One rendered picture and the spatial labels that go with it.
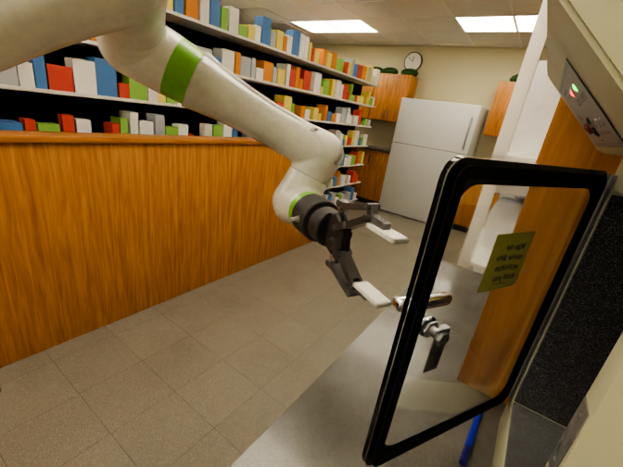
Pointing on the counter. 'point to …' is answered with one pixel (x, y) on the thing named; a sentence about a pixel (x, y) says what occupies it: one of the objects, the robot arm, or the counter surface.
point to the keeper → (569, 435)
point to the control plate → (587, 107)
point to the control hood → (590, 53)
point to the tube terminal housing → (611, 438)
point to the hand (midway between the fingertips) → (384, 268)
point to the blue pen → (470, 440)
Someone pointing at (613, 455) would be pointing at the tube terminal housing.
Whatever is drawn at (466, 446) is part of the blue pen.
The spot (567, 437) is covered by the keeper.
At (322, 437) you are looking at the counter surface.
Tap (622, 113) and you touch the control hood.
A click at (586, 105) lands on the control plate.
